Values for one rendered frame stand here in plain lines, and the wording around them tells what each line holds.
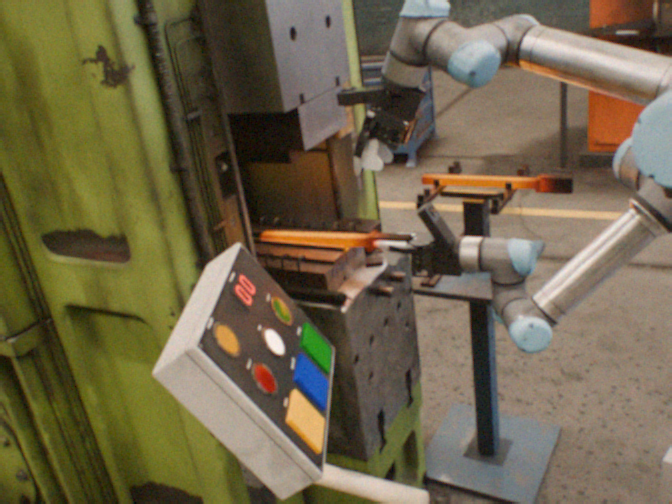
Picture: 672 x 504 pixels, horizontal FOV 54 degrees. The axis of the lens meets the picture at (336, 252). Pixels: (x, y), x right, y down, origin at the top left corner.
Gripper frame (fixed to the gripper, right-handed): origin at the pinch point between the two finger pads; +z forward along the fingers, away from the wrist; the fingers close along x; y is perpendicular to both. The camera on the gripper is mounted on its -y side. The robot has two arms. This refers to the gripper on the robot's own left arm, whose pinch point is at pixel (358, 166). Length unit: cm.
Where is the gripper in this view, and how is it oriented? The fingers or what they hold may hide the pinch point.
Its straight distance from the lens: 134.4
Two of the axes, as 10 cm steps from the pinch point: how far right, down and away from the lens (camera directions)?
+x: 4.7, -4.3, 7.7
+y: 8.4, 4.8, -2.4
